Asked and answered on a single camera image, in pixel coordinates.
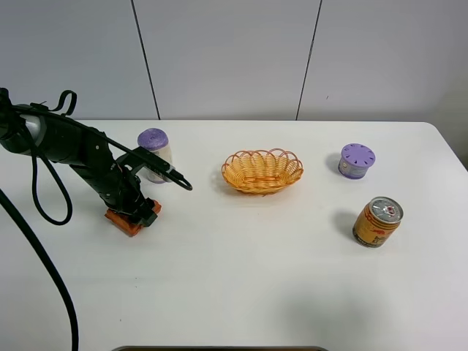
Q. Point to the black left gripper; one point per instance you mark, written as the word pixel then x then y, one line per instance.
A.
pixel 120 190

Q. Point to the orange waffle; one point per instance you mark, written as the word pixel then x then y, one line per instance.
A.
pixel 132 225

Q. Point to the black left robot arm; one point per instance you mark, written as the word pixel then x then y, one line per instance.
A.
pixel 51 135

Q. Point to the orange woven plastic basket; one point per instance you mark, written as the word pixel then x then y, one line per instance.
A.
pixel 262 172

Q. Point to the purple white cylindrical canister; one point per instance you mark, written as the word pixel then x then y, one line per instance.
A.
pixel 157 142

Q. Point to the purple lid air freshener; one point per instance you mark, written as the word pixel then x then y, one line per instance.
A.
pixel 355 160

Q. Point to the gold Red Bull can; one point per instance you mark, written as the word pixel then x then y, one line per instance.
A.
pixel 377 221

